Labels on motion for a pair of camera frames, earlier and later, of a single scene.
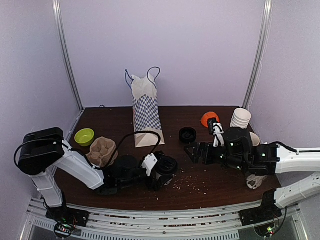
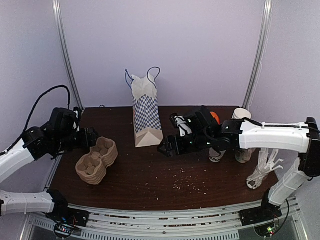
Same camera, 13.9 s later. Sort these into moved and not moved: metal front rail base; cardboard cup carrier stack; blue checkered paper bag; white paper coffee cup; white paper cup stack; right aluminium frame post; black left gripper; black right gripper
Moved: white paper coffee cup; black left gripper; black right gripper
Not moved: blue checkered paper bag; white paper cup stack; cardboard cup carrier stack; metal front rail base; right aluminium frame post
